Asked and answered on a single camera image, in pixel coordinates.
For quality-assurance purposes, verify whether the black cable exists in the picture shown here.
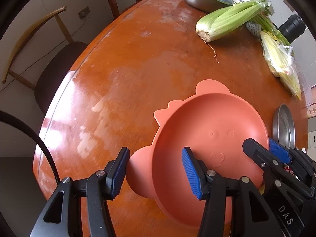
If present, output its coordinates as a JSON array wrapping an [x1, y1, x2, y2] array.
[[0, 110, 61, 186]]

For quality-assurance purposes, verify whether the yellow noodles plastic bag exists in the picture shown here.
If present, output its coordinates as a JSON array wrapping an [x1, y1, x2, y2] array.
[[260, 31, 302, 100]]

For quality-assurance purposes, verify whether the orange bear-shaped plate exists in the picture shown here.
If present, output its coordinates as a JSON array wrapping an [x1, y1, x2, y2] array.
[[126, 80, 269, 229]]

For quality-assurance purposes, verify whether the shallow steel pan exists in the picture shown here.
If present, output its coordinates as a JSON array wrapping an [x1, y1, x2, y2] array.
[[272, 104, 296, 149]]

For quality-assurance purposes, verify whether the long celery bunch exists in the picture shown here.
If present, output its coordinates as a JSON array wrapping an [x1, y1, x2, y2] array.
[[196, 0, 269, 42]]

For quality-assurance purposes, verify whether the curved-back wooden chair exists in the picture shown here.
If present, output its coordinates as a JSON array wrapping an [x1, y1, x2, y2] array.
[[1, 0, 90, 114]]

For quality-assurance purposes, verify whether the white foam net fruit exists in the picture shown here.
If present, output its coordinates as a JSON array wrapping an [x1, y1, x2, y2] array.
[[246, 21, 262, 38]]

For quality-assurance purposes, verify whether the black thermos flask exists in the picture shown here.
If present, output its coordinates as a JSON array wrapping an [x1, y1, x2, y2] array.
[[278, 14, 306, 43]]

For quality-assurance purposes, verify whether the low wall socket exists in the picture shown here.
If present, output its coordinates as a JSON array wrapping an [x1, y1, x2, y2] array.
[[78, 6, 90, 19]]

